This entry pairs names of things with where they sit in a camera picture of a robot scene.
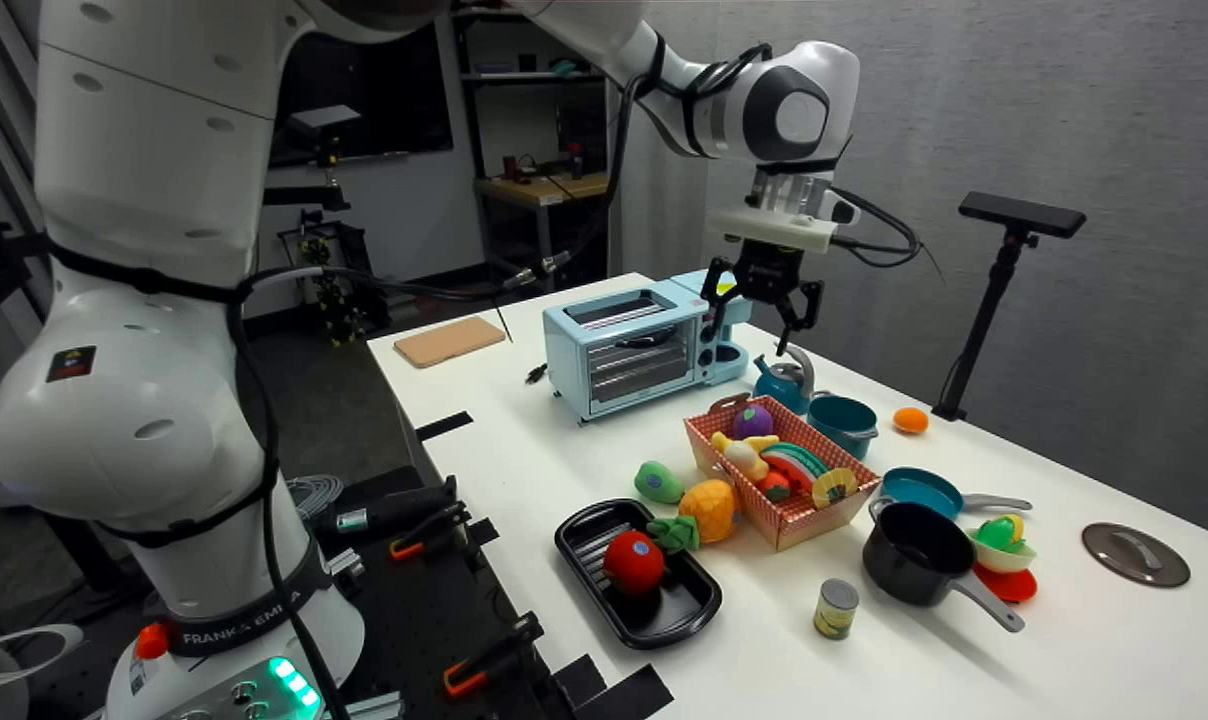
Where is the purple eggplant plush toy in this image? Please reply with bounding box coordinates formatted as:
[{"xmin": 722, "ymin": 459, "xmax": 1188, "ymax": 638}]
[{"xmin": 730, "ymin": 397, "xmax": 782, "ymax": 446}]

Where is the silver teal toy kettle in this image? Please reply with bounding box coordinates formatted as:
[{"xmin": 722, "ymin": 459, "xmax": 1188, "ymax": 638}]
[{"xmin": 752, "ymin": 345, "xmax": 821, "ymax": 421}]

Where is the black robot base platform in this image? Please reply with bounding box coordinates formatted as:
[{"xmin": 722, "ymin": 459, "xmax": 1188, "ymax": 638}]
[{"xmin": 296, "ymin": 466, "xmax": 676, "ymax": 720}]

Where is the black tripod device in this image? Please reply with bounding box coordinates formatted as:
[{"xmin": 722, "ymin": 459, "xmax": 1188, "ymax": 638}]
[{"xmin": 272, "ymin": 102, "xmax": 385, "ymax": 345}]

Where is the teal toy frying pan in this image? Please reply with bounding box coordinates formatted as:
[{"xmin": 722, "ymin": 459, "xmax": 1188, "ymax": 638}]
[{"xmin": 876, "ymin": 466, "xmax": 1037, "ymax": 529}]

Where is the black orange bar clamp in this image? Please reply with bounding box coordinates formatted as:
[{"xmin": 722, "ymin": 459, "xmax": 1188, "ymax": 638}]
[
  {"xmin": 438, "ymin": 609, "xmax": 550, "ymax": 703},
  {"xmin": 385, "ymin": 497, "xmax": 506, "ymax": 565}
]

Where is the wooden cutting board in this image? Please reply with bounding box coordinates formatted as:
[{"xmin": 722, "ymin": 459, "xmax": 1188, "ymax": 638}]
[{"xmin": 390, "ymin": 314, "xmax": 511, "ymax": 376}]

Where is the light blue toaster oven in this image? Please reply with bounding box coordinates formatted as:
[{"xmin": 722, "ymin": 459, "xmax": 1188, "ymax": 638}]
[{"xmin": 537, "ymin": 267, "xmax": 762, "ymax": 427}]

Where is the black wall monitor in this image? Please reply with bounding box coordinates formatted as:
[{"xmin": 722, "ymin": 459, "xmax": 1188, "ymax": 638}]
[{"xmin": 263, "ymin": 19, "xmax": 457, "ymax": 173}]

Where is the round grey table grommet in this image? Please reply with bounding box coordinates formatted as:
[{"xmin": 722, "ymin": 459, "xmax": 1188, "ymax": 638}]
[{"xmin": 1077, "ymin": 521, "xmax": 1195, "ymax": 593}]

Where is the black ridged plastic tray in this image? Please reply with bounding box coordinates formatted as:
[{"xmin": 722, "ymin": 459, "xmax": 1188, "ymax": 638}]
[{"xmin": 554, "ymin": 497, "xmax": 730, "ymax": 651}]

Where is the black toy pot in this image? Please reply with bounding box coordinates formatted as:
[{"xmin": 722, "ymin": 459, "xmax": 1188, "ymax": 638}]
[{"xmin": 861, "ymin": 502, "xmax": 1029, "ymax": 638}]

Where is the red checkered cardboard box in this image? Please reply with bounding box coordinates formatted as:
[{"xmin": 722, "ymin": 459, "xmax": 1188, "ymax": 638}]
[{"xmin": 682, "ymin": 388, "xmax": 883, "ymax": 557}]

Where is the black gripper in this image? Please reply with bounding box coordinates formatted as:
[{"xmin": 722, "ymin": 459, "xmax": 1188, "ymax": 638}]
[{"xmin": 697, "ymin": 233, "xmax": 830, "ymax": 360}]

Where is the orange pineapple plush toy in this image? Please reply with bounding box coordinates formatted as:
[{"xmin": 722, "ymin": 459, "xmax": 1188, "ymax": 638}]
[{"xmin": 648, "ymin": 473, "xmax": 746, "ymax": 562}]

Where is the orange red plush toy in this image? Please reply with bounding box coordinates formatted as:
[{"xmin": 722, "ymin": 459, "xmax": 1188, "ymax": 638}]
[{"xmin": 752, "ymin": 466, "xmax": 801, "ymax": 510}]

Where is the small orange ball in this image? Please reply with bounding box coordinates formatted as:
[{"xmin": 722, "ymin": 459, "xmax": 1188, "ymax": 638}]
[{"xmin": 887, "ymin": 402, "xmax": 935, "ymax": 440}]

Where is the wooden desk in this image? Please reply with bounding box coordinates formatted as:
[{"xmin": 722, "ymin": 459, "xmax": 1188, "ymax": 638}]
[{"xmin": 472, "ymin": 169, "xmax": 618, "ymax": 291}]

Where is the teal toy pot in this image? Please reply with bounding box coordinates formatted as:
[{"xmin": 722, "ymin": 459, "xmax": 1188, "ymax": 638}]
[{"xmin": 806, "ymin": 388, "xmax": 883, "ymax": 466}]

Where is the red tomato plush toy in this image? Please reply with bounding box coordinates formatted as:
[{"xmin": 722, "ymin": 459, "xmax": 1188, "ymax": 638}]
[{"xmin": 602, "ymin": 524, "xmax": 672, "ymax": 599}]

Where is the black camera on stand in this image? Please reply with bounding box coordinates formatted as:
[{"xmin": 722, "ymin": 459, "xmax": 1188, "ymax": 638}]
[{"xmin": 928, "ymin": 189, "xmax": 1091, "ymax": 426}]

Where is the green plush toy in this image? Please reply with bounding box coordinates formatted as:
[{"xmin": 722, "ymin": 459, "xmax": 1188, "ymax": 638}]
[{"xmin": 628, "ymin": 455, "xmax": 690, "ymax": 512}]

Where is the green yellow stacked toy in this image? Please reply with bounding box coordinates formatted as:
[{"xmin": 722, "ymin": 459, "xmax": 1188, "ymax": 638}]
[{"xmin": 970, "ymin": 510, "xmax": 1044, "ymax": 580}]

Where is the small tin can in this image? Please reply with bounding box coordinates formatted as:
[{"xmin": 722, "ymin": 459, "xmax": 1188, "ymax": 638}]
[{"xmin": 807, "ymin": 572, "xmax": 864, "ymax": 646}]

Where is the red toy plate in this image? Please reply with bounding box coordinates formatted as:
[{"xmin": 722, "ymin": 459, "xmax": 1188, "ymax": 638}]
[{"xmin": 970, "ymin": 562, "xmax": 1044, "ymax": 609}]

